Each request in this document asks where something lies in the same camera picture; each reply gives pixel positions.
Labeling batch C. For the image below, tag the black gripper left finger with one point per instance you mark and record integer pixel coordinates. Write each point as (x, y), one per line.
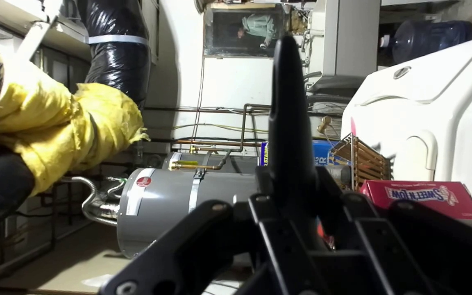
(193, 246)

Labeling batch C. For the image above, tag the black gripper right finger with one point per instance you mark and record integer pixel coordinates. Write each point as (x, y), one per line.
(411, 251)

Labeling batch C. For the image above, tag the white shelf board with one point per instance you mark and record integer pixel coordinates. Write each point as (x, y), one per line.
(7, 10)

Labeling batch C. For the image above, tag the gray water heater tank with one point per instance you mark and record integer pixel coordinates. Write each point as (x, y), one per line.
(165, 207)

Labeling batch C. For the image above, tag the red candy box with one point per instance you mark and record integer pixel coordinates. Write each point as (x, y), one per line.
(422, 197)

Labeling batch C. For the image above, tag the white washing machine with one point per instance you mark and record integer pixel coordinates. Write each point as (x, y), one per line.
(438, 108)

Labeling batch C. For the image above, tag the blue water jug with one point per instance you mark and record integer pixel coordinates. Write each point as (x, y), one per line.
(434, 41)

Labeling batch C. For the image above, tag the white cabinet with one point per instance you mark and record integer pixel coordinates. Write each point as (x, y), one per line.
(352, 38)

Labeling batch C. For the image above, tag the dark framed box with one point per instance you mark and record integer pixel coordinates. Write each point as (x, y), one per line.
(242, 30)

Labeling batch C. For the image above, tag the black duct silver band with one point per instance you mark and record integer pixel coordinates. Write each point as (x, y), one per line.
(117, 54)

